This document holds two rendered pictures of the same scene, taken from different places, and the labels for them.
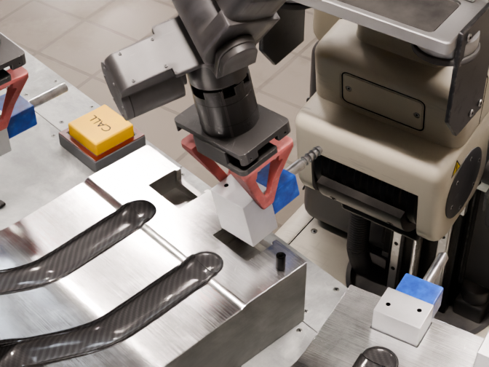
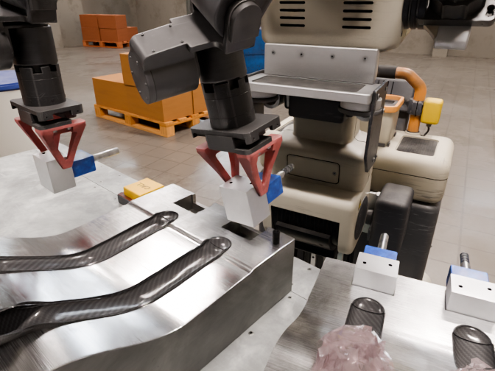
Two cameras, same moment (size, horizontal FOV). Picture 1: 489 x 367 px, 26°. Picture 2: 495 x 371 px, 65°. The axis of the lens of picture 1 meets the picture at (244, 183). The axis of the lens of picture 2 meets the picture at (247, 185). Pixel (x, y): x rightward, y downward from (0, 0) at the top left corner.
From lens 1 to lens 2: 0.59 m
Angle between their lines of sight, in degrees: 16
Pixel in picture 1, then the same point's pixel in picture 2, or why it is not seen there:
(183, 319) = (202, 283)
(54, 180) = not seen: hidden behind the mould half
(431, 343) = (403, 291)
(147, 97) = (166, 74)
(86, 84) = not seen: hidden behind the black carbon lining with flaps
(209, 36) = not seen: outside the picture
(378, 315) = (359, 271)
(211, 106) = (219, 99)
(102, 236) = (138, 233)
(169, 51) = (184, 33)
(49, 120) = (113, 192)
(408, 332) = (386, 283)
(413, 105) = (332, 166)
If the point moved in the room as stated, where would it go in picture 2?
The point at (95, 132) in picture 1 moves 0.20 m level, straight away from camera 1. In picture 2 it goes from (140, 190) to (137, 154)
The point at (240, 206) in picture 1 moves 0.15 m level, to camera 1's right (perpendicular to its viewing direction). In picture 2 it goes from (244, 191) to (358, 186)
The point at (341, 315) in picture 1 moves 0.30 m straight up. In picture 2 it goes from (326, 277) to (354, 28)
